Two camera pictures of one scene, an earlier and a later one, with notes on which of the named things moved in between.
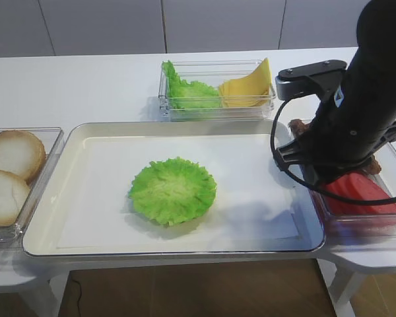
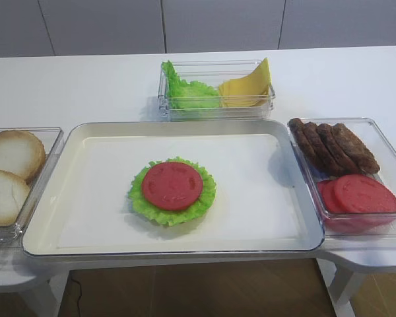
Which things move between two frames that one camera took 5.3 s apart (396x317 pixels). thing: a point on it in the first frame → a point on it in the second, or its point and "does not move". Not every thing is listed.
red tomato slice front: [360, 186] → [172, 185]
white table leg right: [338, 279] does not move
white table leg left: [55, 291] does not move
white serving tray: [169, 189] does not move
